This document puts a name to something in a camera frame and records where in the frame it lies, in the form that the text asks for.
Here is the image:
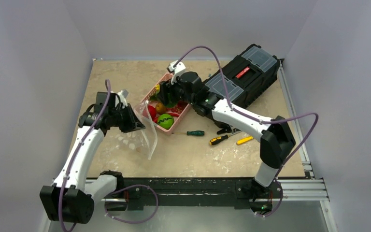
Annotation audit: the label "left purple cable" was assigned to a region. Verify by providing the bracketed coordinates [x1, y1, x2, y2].
[57, 79, 113, 232]

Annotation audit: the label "yellow lemon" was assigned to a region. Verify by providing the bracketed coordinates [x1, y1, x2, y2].
[155, 102, 167, 115]

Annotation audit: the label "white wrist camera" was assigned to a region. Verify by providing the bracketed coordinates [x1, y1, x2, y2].
[167, 60, 186, 85]
[116, 89, 128, 108]

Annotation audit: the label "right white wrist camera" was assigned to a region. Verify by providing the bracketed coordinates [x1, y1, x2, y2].
[167, 60, 186, 85]

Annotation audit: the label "pink plastic basket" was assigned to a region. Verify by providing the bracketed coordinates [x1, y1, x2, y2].
[136, 73, 191, 135]

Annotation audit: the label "green handled screwdriver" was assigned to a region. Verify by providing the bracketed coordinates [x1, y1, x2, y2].
[172, 130, 205, 137]

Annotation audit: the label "yellow utility knife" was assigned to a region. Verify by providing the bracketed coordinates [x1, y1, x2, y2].
[236, 136, 254, 145]

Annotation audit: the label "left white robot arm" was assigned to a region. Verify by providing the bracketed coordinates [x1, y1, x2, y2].
[40, 89, 145, 224]

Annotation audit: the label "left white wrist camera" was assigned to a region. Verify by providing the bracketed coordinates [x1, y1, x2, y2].
[116, 89, 128, 108]

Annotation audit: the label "green striped melon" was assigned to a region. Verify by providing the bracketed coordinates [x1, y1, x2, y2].
[157, 114, 174, 130]

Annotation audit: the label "black plastic toolbox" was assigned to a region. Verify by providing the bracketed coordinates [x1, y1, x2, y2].
[222, 44, 280, 109]

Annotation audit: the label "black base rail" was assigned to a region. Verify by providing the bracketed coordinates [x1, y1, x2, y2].
[105, 177, 282, 212]

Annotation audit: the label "green bell pepper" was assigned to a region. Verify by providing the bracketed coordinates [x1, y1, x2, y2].
[156, 93, 180, 108]

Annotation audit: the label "black yellow screwdriver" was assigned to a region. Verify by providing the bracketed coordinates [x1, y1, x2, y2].
[209, 134, 234, 146]

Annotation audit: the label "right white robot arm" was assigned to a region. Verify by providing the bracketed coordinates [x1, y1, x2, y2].
[155, 72, 296, 199]

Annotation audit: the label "black pliers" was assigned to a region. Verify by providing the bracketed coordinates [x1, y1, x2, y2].
[216, 126, 240, 135]

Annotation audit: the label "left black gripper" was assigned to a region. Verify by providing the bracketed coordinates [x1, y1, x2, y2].
[109, 103, 145, 133]

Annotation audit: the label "clear zip top bag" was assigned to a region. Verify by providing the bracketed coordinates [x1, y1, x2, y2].
[114, 99, 158, 160]

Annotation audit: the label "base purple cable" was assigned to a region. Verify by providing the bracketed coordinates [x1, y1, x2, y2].
[104, 185, 159, 225]

